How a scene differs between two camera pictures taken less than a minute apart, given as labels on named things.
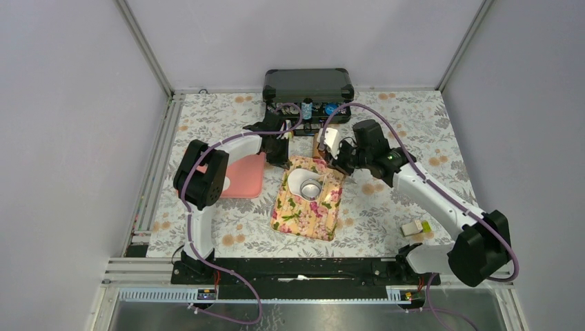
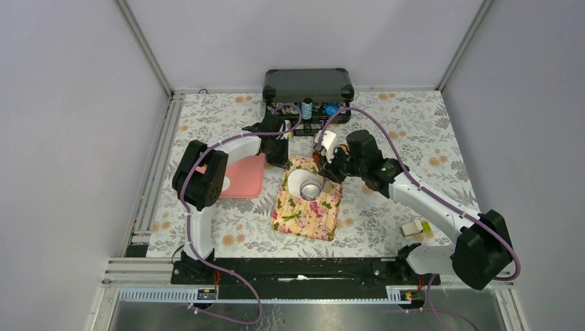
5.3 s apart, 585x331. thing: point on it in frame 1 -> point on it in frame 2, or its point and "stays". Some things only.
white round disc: (297, 176) stays
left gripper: (283, 158) stays
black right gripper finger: (343, 164) -> (335, 176)
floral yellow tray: (292, 214) stays
